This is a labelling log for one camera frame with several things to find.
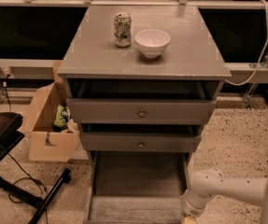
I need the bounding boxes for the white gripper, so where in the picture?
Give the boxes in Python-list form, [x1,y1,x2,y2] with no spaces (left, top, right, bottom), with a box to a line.
[182,168,224,224]

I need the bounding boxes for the grey bottom drawer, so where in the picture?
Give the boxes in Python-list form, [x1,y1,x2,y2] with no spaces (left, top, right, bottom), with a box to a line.
[83,151,187,224]

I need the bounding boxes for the grey drawer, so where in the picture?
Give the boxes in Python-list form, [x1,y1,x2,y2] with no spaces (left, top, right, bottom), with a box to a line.
[67,98,216,125]
[80,133,201,153]
[83,151,187,224]

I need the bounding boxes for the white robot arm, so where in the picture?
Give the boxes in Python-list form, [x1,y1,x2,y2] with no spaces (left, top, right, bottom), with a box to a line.
[182,169,268,224]

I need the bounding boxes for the grey middle drawer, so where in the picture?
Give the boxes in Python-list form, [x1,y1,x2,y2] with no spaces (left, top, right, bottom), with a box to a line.
[80,133,201,153]

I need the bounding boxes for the grey top drawer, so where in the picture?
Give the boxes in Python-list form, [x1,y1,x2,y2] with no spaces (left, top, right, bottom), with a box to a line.
[67,98,216,125]

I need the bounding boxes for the grey drawer cabinet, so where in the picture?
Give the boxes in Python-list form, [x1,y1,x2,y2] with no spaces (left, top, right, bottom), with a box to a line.
[57,5,233,173]

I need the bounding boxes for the open cardboard box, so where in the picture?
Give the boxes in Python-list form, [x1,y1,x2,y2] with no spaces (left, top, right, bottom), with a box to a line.
[20,61,80,162]

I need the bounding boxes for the green snack bag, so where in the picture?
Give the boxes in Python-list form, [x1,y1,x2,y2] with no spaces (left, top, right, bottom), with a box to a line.
[53,105,70,132]

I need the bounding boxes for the white ceramic bowl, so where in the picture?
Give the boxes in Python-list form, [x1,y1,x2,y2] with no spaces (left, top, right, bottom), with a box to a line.
[134,29,171,58]

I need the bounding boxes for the black stand with tray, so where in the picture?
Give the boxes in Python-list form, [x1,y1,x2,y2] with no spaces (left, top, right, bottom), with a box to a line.
[0,112,71,224]

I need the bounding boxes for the green white soda can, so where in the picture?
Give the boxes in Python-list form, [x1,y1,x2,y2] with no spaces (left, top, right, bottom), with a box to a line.
[114,12,132,48]

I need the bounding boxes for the black floor cable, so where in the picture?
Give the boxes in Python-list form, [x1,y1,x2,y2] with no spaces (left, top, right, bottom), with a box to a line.
[7,152,49,224]

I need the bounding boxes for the white hanging cable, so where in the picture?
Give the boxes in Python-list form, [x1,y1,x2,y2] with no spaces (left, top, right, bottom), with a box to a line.
[225,0,268,87]

